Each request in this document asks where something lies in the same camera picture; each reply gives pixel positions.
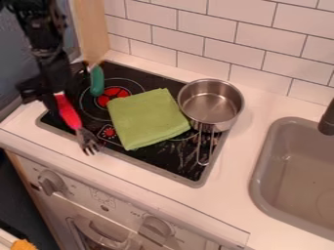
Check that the toy stove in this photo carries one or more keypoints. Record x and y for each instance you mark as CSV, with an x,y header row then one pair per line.
x,y
169,156

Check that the tap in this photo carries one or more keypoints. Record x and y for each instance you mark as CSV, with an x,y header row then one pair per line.
x,y
327,119

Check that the green cloth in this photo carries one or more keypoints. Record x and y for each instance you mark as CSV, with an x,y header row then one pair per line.
x,y
147,117

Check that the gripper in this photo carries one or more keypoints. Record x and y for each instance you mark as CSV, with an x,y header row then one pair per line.
x,y
53,75

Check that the toy sink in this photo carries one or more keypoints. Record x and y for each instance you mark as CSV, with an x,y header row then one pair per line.
x,y
295,175

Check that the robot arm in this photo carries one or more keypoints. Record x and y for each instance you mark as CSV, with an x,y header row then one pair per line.
x,y
38,22

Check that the wooden board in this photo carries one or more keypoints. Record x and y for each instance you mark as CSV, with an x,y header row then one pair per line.
x,y
90,29

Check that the silver pot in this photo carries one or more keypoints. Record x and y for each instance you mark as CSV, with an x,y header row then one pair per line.
x,y
211,104

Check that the yellow toy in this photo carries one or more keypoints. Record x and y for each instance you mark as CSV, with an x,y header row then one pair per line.
x,y
24,245

